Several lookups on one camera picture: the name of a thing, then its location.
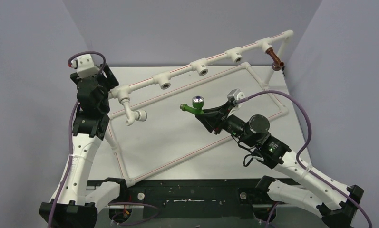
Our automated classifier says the brown water faucet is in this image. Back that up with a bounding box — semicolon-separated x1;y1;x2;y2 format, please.
265;47;284;71

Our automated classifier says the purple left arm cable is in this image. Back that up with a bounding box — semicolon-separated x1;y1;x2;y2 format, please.
47;51;107;228

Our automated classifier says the black front table rail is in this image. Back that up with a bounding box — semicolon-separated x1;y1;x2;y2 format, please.
87;176;299;222

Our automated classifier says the green water faucet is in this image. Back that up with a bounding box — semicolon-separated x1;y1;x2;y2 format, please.
180;95;204;115

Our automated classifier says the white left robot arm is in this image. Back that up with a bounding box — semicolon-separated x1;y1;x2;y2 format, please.
39;64;129;228

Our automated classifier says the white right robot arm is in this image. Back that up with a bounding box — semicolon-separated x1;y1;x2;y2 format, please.
192;96;364;228

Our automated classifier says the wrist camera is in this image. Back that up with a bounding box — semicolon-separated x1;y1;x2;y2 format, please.
227;89;244;108
68;54;100;79

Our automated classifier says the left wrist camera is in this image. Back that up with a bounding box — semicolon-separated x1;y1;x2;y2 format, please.
68;54;100;79

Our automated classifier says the white water faucet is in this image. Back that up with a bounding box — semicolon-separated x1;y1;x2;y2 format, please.
121;99;147;126

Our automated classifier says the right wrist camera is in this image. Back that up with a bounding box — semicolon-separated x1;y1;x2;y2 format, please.
227;89;244;108

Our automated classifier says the white PVC pipe frame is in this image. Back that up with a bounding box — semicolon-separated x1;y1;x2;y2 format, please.
106;29;294;188

